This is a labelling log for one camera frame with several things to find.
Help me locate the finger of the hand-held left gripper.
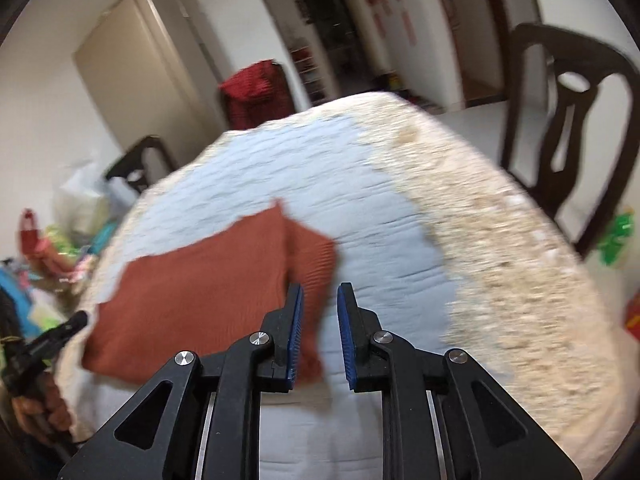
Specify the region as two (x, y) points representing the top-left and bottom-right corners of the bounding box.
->
(27, 311), (91, 362)

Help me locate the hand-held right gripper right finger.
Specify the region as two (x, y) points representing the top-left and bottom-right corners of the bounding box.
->
(336, 282), (583, 480)

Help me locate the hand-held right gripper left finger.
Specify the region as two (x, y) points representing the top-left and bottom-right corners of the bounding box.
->
(56, 282), (306, 480)

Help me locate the rust red knit sweater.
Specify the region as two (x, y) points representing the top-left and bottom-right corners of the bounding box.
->
(81, 199), (341, 387)

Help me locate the person's left hand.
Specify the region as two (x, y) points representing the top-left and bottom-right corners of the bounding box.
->
(11, 367), (73, 443)

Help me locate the blue cloth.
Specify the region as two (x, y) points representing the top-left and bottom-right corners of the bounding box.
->
(0, 267), (36, 341)

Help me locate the red gift bag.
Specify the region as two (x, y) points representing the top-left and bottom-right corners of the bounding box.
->
(19, 209), (46, 256)

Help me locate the translucent white plastic bag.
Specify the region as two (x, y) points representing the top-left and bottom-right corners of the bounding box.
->
(52, 160), (126, 241)

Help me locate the pale blue quilted pad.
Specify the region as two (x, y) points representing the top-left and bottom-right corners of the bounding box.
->
(54, 110), (468, 480)

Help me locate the cream lace tablecloth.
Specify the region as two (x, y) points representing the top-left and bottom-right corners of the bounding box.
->
(55, 91), (623, 480)

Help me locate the dark wooden chair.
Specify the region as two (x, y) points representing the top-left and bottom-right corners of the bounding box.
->
(220, 60), (297, 131)
(105, 135), (176, 196)
(500, 22), (640, 261)

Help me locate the red checked garment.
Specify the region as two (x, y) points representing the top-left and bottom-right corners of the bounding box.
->
(218, 60), (288, 131)

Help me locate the shoe rack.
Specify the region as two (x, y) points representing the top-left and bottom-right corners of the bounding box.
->
(290, 45), (331, 106)

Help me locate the beige tall cabinet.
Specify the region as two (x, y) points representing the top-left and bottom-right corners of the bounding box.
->
(72, 0), (231, 161)

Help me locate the red box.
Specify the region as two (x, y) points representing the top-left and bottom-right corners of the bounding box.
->
(622, 292), (640, 346)

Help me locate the green bag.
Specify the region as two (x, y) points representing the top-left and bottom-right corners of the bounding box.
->
(597, 205), (636, 266)

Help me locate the dark doorway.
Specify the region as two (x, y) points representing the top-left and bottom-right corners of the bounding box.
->
(287, 0), (371, 101)

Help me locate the brown wooden door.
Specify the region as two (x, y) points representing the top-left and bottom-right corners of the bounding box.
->
(425, 0), (543, 111)

